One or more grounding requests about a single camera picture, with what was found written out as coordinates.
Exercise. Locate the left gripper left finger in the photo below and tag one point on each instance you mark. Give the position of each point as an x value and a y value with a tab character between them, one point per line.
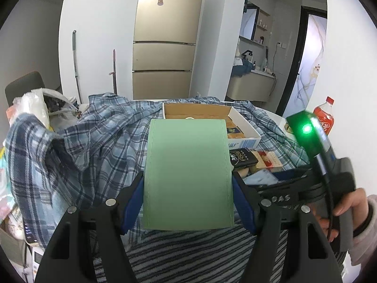
68	256

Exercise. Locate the round beige compact case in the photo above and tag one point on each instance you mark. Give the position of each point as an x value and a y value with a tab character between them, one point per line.
246	171

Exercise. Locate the beige bathroom vanity cabinet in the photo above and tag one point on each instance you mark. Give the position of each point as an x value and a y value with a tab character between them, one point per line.
256	86

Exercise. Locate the black faucet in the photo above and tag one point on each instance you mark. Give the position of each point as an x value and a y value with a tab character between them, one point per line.
248	55

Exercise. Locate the red iced tea bottle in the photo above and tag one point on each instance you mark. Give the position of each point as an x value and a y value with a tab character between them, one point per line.
324	115

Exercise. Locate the light blue tissue pack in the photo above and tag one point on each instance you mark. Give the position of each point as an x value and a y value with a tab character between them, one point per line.
262	177

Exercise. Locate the red gold cigarette pack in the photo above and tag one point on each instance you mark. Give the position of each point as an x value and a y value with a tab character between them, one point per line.
266	160

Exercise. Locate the small gold blue carton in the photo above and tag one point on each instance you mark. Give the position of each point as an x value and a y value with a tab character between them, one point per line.
288	131

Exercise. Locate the blue plaid shirt cloth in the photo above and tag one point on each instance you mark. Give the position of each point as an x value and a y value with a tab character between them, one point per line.
94	159

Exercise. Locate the black cigarette pack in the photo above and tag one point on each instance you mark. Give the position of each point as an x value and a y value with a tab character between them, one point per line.
242	157

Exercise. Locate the dark blue clothes pile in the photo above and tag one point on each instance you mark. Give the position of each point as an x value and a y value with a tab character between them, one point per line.
245	68

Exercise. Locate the bathroom mirror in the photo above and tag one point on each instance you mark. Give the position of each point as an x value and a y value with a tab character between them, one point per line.
249	22

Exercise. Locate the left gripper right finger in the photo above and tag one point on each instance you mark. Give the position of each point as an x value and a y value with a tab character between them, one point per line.
309	255

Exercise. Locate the white plastic bag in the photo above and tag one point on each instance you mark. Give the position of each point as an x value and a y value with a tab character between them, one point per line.
53	109

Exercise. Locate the grey mop handle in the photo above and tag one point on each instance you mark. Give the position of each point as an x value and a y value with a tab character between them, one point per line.
76	74

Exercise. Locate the person's right hand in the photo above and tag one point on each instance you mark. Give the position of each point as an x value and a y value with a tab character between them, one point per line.
355	201

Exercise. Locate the gold three-door refrigerator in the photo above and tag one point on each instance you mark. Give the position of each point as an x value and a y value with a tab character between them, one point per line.
164	47

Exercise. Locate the dark grey chair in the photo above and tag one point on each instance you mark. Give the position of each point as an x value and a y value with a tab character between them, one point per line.
22	85

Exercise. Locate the green cloth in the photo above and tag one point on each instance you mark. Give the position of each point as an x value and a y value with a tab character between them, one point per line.
187	176

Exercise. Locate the gold blue cigarette pack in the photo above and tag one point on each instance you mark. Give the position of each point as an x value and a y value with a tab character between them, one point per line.
233	131

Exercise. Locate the grey striped cloth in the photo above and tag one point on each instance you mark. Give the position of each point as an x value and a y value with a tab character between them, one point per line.
202	256

